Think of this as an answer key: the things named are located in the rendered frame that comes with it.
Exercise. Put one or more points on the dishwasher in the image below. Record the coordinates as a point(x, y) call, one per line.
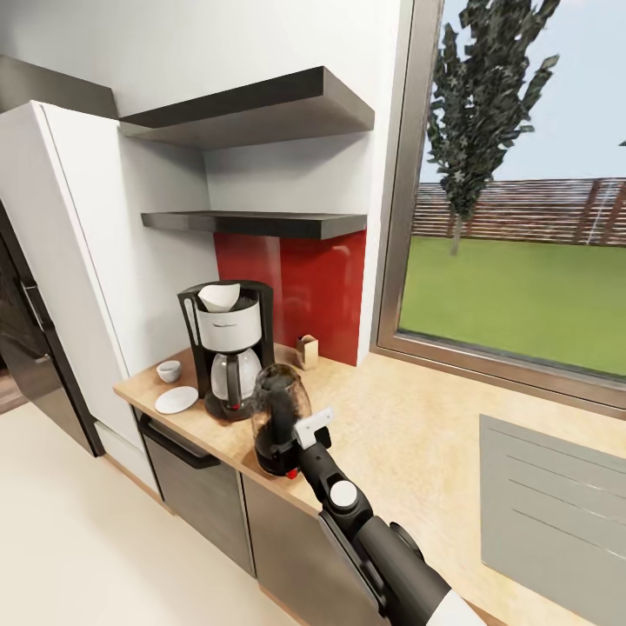
point(197, 486)

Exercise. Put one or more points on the electric kettle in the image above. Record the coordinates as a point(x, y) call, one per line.
point(279, 400)

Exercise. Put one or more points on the coffee cup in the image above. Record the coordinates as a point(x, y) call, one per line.
point(169, 371)

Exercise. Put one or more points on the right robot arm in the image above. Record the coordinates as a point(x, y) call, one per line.
point(385, 560)

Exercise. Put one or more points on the saucer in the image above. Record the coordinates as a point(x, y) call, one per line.
point(177, 399)

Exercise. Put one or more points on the fixed window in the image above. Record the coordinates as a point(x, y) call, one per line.
point(502, 249)

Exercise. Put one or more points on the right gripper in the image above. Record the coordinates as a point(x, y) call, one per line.
point(293, 457)

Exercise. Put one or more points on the paper coffee filter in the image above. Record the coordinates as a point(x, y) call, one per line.
point(220, 298)

